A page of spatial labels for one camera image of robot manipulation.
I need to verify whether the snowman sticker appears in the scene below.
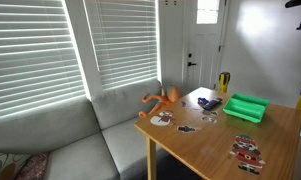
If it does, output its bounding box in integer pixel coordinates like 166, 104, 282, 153
149, 110, 176, 127

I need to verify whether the oval patterned cushion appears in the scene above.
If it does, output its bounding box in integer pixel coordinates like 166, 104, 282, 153
0, 152, 31, 180

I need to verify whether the small dark figure sticker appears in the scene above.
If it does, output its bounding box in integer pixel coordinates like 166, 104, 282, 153
176, 124, 197, 134

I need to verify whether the door window pane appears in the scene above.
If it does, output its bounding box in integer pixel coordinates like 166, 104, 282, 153
196, 0, 221, 25

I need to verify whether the wooden table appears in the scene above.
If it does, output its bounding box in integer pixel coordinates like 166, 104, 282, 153
133, 86, 301, 180

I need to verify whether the red Christmas elf sticker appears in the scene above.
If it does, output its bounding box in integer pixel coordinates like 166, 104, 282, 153
228, 134, 267, 176

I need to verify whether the white door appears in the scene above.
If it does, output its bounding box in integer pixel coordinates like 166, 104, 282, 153
182, 0, 228, 96

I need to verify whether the small round sticker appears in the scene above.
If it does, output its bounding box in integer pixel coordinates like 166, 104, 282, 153
201, 116, 218, 125

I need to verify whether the small blue toy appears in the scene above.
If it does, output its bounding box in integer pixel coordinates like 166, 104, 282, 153
197, 96, 210, 106

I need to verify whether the orange octopus plush toy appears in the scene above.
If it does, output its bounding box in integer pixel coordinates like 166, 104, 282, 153
138, 84, 182, 119

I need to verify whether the small grey sticker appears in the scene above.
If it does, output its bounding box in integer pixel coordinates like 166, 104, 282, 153
202, 109, 219, 117

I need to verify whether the narrow white window blind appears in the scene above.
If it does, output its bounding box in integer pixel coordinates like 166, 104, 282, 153
83, 0, 159, 90

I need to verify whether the wide white window blind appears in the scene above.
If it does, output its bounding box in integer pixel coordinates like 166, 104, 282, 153
0, 0, 88, 121

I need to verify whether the grey fabric sofa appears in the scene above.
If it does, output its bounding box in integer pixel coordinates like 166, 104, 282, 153
0, 78, 164, 180

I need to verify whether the green plastic storage box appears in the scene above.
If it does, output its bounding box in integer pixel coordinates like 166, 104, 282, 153
222, 93, 271, 124

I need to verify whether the red patterned cushion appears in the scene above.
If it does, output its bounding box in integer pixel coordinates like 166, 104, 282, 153
15, 152, 50, 180

